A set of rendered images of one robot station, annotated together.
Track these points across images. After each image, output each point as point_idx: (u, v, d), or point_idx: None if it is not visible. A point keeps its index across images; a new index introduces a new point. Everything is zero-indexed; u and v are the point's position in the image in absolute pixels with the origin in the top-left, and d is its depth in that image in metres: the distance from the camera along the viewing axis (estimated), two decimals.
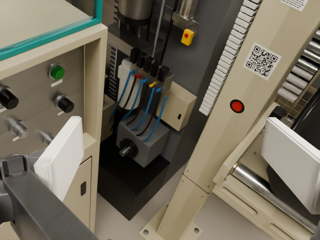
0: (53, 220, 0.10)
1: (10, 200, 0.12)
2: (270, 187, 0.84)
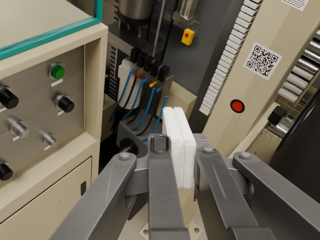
0: (161, 195, 0.12)
1: (157, 172, 0.15)
2: None
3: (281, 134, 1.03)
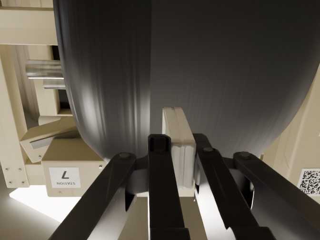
0: (161, 195, 0.12)
1: (157, 172, 0.15)
2: None
3: None
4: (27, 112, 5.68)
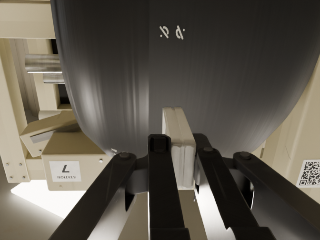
0: (161, 195, 0.12)
1: (157, 172, 0.15)
2: None
3: None
4: (28, 108, 5.68)
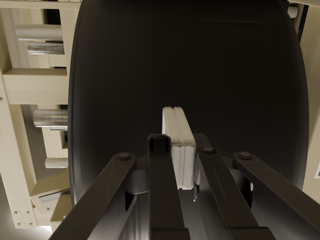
0: (161, 195, 0.12)
1: (157, 172, 0.15)
2: None
3: None
4: (31, 123, 5.76)
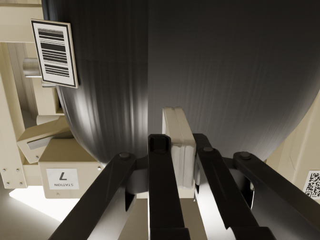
0: (161, 195, 0.12)
1: (157, 172, 0.15)
2: None
3: None
4: (27, 110, 5.66)
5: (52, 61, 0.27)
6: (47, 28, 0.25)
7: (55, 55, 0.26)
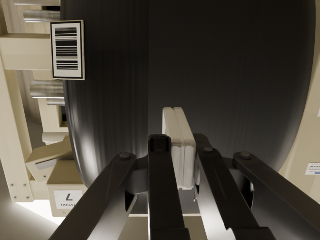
0: (161, 195, 0.12)
1: (157, 172, 0.15)
2: None
3: None
4: (29, 114, 5.73)
5: (63, 56, 0.30)
6: (63, 27, 0.30)
7: (67, 50, 0.30)
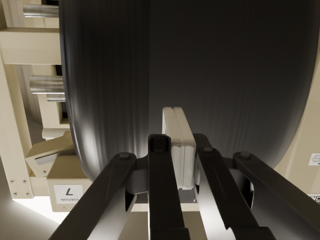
0: (161, 195, 0.12)
1: (157, 172, 0.15)
2: None
3: None
4: (29, 114, 5.72)
5: None
6: None
7: None
